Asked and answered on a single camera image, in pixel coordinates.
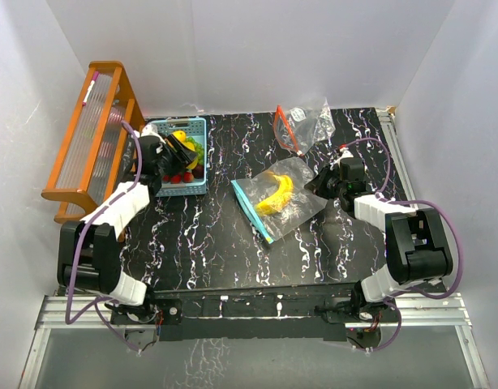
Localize black base bar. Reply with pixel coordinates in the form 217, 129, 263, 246
111, 284, 398, 347

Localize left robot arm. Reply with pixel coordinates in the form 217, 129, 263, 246
57, 133, 198, 323

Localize dark red fake plum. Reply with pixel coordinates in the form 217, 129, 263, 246
191, 165, 205, 180

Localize purple cable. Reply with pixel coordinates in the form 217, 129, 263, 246
64, 119, 144, 353
340, 136, 465, 352

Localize red zip clear bag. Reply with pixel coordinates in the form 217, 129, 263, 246
273, 96, 336, 156

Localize red fake strawberries bunch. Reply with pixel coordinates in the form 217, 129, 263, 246
162, 170, 195, 185

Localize orange wooden rack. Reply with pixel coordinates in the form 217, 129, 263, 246
41, 61, 145, 224

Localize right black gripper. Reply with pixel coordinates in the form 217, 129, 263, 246
305, 164, 346, 200

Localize light blue plastic basket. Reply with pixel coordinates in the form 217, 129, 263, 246
149, 118, 208, 197

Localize pink white marker pen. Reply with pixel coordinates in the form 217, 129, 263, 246
82, 71, 100, 107

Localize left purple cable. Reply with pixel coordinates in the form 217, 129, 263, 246
64, 119, 144, 353

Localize aluminium frame rail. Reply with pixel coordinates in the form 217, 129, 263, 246
19, 293, 490, 388

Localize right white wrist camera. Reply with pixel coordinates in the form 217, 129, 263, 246
331, 145, 354, 170

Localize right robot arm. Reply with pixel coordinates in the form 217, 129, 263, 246
304, 157, 453, 322

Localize green fake grapes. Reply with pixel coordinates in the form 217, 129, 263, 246
187, 137, 204, 165

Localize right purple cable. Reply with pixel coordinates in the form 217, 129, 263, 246
340, 136, 465, 352

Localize blue zip clear bag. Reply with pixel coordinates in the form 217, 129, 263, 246
231, 156, 328, 244

